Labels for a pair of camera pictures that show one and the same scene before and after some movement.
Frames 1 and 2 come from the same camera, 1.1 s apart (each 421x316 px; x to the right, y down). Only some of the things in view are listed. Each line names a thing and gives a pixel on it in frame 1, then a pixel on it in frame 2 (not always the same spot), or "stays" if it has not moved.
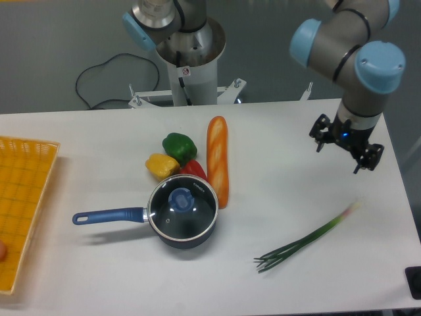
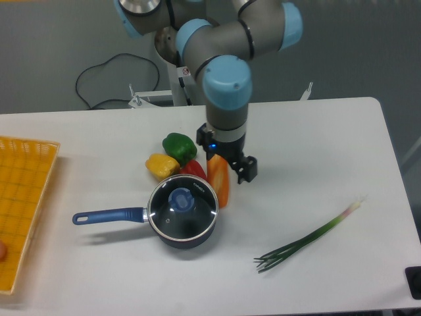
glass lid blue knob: x=183 y=207 stays
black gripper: x=353 y=139 -> x=246 y=167
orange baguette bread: x=217 y=158 stays
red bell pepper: x=193 y=167 stays
